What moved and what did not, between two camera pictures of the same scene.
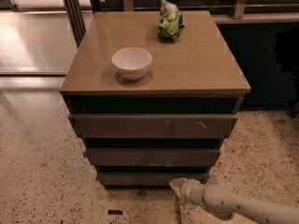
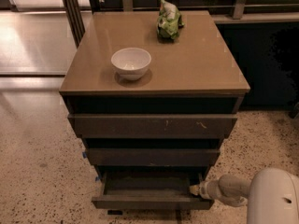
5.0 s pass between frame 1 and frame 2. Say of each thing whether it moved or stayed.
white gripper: moved
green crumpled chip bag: stayed
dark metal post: stayed
